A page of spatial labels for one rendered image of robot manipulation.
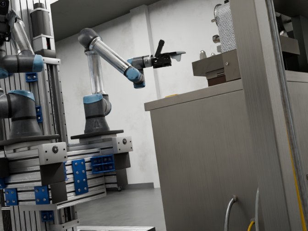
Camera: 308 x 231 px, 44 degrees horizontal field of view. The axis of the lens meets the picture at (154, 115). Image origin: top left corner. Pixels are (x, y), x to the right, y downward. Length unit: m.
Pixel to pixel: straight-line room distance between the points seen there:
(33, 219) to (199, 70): 1.18
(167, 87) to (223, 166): 4.75
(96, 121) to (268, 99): 1.50
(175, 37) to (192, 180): 4.75
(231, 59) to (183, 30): 4.66
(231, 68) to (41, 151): 0.88
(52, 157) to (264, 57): 1.16
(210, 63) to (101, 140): 0.85
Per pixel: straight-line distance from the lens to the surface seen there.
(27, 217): 2.21
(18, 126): 1.88
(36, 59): 1.69
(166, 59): 2.32
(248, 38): 0.86
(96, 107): 2.22
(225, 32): 1.80
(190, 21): 6.12
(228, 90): 1.47
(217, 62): 1.58
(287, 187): 0.85
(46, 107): 2.10
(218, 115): 1.49
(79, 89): 7.48
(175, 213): 1.69
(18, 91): 1.90
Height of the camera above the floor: 0.71
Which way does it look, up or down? 4 degrees up
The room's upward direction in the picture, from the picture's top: 8 degrees counter-clockwise
